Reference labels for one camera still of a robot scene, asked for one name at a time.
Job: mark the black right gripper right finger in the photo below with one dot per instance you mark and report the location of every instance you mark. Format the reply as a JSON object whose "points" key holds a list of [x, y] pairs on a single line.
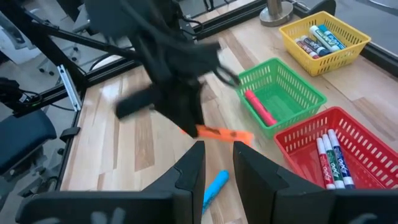
{"points": [[280, 202]]}

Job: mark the thick blue Expo marker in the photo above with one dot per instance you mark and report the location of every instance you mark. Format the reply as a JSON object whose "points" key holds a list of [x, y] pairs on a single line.
{"points": [[315, 46]]}

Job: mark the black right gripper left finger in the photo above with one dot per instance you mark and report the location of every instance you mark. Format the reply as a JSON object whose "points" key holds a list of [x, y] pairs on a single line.
{"points": [[174, 202]]}

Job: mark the green plastic basket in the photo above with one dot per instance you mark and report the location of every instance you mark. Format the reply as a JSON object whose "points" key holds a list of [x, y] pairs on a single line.
{"points": [[289, 102]]}

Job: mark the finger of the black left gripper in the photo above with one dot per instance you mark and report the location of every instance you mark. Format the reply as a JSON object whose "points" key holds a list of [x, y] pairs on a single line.
{"points": [[136, 102], [183, 105]]}

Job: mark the dark padded office chair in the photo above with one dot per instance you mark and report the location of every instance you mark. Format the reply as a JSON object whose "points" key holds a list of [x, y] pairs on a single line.
{"points": [[21, 137]]}

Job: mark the thick red Expo marker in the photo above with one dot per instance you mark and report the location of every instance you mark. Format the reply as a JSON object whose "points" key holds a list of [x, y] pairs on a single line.
{"points": [[308, 49]]}

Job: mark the red plastic basket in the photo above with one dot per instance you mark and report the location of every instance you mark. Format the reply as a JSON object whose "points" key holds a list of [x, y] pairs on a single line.
{"points": [[373, 155]]}

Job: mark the orange highlighter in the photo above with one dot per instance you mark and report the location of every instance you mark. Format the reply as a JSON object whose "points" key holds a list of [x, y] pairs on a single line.
{"points": [[224, 134]]}

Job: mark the black clamp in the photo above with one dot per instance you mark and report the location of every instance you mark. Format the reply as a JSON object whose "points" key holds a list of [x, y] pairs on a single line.
{"points": [[70, 133]]}

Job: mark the white bulb lamp brass base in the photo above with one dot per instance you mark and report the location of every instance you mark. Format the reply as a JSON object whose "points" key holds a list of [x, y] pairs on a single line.
{"points": [[275, 11]]}

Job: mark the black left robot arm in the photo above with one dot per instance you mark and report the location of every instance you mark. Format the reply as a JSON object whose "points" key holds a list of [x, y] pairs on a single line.
{"points": [[124, 18]]}

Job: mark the yellow plastic basket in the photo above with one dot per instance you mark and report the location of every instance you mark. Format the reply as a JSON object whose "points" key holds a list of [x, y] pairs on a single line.
{"points": [[326, 65]]}

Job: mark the silver metal bracket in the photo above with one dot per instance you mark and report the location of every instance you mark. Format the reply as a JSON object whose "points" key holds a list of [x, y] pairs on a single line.
{"points": [[70, 88]]}

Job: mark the thin green marker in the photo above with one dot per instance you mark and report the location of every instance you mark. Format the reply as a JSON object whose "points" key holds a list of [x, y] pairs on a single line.
{"points": [[333, 163]]}

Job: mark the blue highlighter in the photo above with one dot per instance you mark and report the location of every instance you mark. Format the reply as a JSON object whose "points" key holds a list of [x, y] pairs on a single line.
{"points": [[216, 186]]}

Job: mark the thick green Expo marker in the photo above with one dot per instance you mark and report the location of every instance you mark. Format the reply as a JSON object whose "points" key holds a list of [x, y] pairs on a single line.
{"points": [[325, 39]]}

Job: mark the pink highlighter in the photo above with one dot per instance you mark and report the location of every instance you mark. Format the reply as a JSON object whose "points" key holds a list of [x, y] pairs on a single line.
{"points": [[260, 107]]}

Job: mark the thin red marker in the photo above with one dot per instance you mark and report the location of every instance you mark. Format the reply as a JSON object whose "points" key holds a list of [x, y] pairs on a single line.
{"points": [[325, 168]]}

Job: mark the thin blue Expo marker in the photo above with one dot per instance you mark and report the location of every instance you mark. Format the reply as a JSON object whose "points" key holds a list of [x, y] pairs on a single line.
{"points": [[340, 161]]}

